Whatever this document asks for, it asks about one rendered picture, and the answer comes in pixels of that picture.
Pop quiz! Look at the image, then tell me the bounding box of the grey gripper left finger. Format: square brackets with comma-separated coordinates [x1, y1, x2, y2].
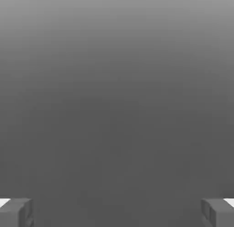
[0, 198, 35, 227]

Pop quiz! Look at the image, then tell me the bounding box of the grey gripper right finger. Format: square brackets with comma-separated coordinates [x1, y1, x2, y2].
[200, 198, 234, 227]

